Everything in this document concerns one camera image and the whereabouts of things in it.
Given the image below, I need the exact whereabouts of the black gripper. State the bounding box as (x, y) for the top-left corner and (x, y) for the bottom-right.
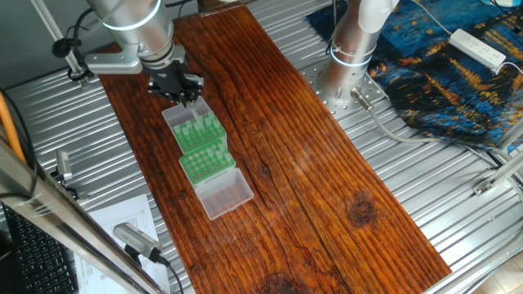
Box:
(142, 56), (205, 108)

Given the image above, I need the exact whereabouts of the clear box with green rack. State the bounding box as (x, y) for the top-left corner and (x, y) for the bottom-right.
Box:
(178, 137), (255, 221)
(161, 96), (228, 156)

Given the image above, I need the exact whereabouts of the printed white paper sheet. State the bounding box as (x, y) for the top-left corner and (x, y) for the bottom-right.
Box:
(74, 194), (172, 294)

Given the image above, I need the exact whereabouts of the brown wooden board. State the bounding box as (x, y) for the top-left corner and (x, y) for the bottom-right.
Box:
(90, 3), (453, 294)

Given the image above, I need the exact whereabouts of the orange tube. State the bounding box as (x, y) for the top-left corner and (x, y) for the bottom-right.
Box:
(0, 91), (26, 164)

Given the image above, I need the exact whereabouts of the black keyboard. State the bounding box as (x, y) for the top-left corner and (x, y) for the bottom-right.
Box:
(0, 203), (79, 294)

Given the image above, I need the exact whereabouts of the blue starry painted cloth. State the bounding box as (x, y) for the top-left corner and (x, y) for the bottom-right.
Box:
(306, 0), (523, 153)

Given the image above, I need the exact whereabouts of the white power strip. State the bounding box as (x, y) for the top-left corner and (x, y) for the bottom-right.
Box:
(448, 28), (507, 75)

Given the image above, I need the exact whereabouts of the pale blue plastic object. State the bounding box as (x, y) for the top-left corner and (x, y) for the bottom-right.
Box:
(481, 0), (523, 8)

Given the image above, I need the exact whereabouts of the aluminium profile bar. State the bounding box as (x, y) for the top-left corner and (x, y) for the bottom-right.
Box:
(494, 118), (523, 151)

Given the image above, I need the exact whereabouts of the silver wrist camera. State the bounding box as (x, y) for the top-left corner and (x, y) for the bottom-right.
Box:
(83, 44), (145, 76)

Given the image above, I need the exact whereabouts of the black cable ring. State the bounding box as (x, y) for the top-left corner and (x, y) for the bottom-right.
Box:
(67, 64), (96, 82)

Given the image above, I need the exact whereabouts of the silver camera on stand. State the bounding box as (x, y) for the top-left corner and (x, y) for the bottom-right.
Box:
(55, 149), (74, 183)

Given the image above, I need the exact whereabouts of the aluminium post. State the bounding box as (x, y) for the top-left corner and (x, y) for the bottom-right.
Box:
(30, 0), (93, 89)

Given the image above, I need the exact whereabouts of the silver camera with black cable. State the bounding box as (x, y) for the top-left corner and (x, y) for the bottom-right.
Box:
(113, 222), (164, 265)

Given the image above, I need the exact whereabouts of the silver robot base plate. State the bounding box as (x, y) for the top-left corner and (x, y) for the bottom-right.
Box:
(300, 56), (391, 120)

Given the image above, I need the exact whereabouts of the aluminium frame beam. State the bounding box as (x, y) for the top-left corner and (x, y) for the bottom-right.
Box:
(0, 136), (167, 294)

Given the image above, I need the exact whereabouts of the grey robot cable with connector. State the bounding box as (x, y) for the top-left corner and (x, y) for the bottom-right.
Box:
(350, 87), (523, 185)

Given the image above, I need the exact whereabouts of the thin white cable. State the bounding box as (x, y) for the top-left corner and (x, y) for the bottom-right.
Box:
(410, 0), (453, 37)

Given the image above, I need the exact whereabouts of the white power strip cable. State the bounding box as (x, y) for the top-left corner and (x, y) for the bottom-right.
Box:
(496, 60), (523, 77)

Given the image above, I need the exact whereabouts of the aluminium profile with bracket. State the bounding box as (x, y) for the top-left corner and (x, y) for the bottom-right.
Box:
(472, 151), (523, 197)

